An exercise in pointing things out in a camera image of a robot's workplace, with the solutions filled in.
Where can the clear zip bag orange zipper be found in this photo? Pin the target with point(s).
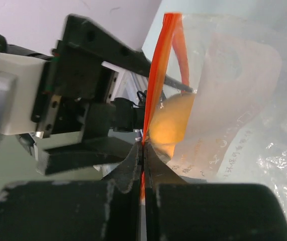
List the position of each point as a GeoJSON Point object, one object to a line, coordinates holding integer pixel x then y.
{"type": "Point", "coordinates": [237, 128]}

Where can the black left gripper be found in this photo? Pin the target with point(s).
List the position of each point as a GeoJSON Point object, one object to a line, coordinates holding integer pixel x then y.
{"type": "Point", "coordinates": [32, 86]}

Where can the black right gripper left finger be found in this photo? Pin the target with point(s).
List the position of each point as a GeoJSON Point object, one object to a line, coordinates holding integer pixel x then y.
{"type": "Point", "coordinates": [75, 210]}

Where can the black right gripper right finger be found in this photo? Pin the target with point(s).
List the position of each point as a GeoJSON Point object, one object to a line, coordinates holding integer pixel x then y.
{"type": "Point", "coordinates": [177, 210]}

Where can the peach fruit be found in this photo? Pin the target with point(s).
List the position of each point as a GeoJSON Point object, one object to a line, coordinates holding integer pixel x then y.
{"type": "Point", "coordinates": [168, 124]}

